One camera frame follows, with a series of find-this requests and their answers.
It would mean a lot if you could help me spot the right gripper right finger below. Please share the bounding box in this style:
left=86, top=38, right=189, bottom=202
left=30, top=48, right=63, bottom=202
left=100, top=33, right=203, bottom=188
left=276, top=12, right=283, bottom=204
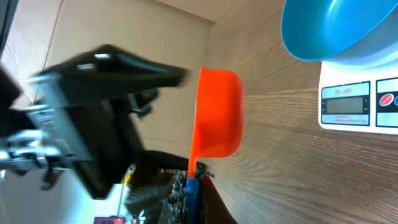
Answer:
left=197, top=162, right=237, bottom=224

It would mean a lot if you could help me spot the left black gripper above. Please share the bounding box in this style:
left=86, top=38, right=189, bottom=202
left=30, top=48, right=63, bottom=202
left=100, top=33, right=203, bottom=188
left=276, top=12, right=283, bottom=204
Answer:
left=28, top=44, right=187, bottom=199

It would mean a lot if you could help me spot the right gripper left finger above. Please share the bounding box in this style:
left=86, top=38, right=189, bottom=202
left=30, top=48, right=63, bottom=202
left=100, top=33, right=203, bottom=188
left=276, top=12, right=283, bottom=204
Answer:
left=146, top=174, right=187, bottom=224

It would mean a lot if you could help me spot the orange scoop with blue handle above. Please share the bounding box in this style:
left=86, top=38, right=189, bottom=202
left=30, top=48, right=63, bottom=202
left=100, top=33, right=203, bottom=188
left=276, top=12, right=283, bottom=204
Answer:
left=186, top=67, right=244, bottom=223

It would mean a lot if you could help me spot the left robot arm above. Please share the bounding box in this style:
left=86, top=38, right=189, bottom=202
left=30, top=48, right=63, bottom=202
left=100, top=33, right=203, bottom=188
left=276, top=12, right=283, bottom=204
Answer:
left=1, top=45, right=187, bottom=200

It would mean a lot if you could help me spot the white digital kitchen scale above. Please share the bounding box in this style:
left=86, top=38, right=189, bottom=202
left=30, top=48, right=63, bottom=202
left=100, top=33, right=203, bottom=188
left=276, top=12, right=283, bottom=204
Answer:
left=318, top=51, right=397, bottom=135

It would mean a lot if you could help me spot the blue metal bowl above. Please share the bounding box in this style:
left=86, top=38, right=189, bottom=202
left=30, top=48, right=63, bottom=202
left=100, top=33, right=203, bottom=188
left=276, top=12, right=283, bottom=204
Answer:
left=280, top=0, right=397, bottom=61

